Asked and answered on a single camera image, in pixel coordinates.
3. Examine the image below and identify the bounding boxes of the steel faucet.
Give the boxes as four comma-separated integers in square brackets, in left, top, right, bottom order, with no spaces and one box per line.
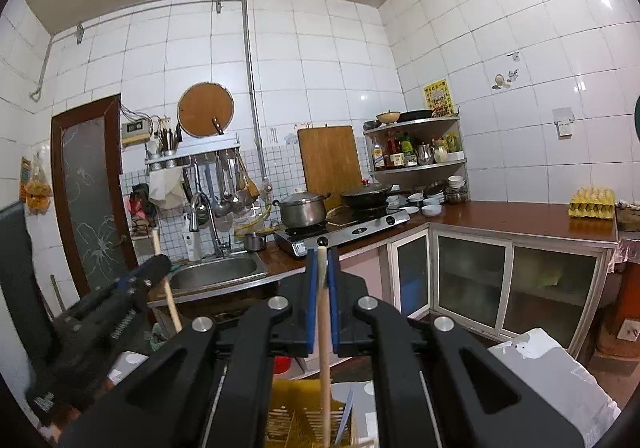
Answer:
[191,193,232,259]

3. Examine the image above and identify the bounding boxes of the kitchen counter cabinet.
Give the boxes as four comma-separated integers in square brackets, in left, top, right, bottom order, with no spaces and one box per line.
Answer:
[150,201,621,364]

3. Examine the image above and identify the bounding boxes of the steel corner shelf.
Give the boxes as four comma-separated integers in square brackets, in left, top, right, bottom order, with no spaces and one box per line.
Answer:
[363,115,468,174]

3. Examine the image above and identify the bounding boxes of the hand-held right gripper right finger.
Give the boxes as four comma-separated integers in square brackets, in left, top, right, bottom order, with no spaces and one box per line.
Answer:
[327,251,588,448]

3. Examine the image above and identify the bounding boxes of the small steel saucepan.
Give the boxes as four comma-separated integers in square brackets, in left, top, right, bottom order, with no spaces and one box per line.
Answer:
[239,231,268,251]

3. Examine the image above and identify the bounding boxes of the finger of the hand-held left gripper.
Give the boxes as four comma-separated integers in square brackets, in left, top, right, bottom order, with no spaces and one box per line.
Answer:
[112,254,174,299]

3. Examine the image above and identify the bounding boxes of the yellow egg carton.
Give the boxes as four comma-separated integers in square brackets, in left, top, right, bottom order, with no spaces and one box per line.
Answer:
[568,185,616,219]

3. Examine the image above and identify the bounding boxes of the row of hanging kitchen utensils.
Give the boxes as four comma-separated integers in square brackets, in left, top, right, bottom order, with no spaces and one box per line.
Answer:
[182,152,261,224]

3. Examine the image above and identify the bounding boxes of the pale blue knife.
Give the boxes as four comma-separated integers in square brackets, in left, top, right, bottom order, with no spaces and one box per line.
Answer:
[334,389,356,446]

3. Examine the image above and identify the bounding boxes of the black wok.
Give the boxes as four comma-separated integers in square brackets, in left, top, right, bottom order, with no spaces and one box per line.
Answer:
[340,182,411,208]

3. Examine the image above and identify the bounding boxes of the yellow wall meter box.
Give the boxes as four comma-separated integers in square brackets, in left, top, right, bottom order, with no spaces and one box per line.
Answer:
[121,121,153,146]

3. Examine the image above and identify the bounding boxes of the steel cooking pot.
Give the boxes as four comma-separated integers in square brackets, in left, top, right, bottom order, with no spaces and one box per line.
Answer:
[272,191,332,228]

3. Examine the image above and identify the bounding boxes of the knives in rack cups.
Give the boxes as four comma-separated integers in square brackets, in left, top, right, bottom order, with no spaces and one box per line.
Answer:
[156,121,183,154]

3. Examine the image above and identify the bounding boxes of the black chair back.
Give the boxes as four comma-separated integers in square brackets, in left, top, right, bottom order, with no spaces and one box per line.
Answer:
[0,202,56,359]

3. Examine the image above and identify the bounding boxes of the white soap bottle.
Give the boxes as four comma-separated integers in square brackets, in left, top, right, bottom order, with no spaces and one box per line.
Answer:
[182,214,203,261]

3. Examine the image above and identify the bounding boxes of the white wall socket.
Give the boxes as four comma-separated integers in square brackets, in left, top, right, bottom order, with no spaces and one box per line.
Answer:
[552,107,575,136]

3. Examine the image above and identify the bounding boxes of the single bamboo chopstick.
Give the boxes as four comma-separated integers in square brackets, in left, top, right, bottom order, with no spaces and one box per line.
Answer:
[151,227,183,333]
[317,237,333,448]

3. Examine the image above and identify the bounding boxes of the stack of white bowls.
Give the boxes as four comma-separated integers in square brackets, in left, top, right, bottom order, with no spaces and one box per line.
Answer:
[387,175,470,220]

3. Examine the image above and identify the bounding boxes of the row of condiment bottles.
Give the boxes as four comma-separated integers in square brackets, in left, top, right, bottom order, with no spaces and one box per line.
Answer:
[371,132,463,170]

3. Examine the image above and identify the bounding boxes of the steel gas stove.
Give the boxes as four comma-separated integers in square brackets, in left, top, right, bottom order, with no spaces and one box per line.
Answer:
[273,208,411,258]

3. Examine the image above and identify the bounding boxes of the wall sticker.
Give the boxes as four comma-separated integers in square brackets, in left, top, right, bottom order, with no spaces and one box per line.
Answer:
[491,51,521,90]

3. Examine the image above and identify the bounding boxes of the round wooden board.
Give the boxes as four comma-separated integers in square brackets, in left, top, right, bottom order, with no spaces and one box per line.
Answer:
[177,82,235,138]

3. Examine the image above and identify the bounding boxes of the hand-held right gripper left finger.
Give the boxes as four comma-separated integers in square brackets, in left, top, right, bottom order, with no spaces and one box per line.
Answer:
[57,251,321,448]

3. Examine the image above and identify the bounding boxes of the red hanging bag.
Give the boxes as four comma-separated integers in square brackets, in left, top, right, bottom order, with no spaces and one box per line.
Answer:
[129,183,158,229]

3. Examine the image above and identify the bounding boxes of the rectangular wooden cutting board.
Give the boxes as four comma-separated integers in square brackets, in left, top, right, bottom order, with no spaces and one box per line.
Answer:
[297,125,363,196]

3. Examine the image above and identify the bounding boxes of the brown framed glass door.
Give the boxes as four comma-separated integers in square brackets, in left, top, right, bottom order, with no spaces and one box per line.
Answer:
[50,94,138,294]

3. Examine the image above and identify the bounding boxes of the white hanging cloth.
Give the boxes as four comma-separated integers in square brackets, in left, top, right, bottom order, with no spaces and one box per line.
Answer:
[148,168,185,209]

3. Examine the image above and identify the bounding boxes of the steel sink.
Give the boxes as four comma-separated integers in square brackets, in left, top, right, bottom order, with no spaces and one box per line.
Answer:
[167,252,271,294]

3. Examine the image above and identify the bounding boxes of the grey wall pipe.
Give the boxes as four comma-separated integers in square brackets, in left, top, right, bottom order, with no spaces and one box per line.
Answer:
[29,0,268,184]

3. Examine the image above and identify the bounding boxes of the yellow perforated utensil holder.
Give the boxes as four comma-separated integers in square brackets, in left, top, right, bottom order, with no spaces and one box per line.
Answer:
[267,380,373,448]

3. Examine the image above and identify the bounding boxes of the steel wall rack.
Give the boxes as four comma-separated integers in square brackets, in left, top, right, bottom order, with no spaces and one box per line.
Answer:
[145,133,241,166]

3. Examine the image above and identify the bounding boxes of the plastic bags on wall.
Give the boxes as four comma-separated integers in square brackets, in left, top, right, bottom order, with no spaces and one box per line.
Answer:
[20,153,53,214]

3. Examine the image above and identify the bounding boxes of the yellow wall poster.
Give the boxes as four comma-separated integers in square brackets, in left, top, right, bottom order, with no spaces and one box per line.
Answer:
[422,80,454,118]

